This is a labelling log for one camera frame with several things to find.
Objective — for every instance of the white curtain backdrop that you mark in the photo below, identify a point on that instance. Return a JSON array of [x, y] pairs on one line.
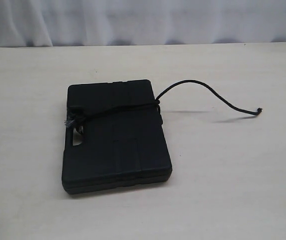
[[40, 23]]

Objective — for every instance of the black plastic carrying case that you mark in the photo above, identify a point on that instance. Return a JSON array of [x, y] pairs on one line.
[[114, 137]]

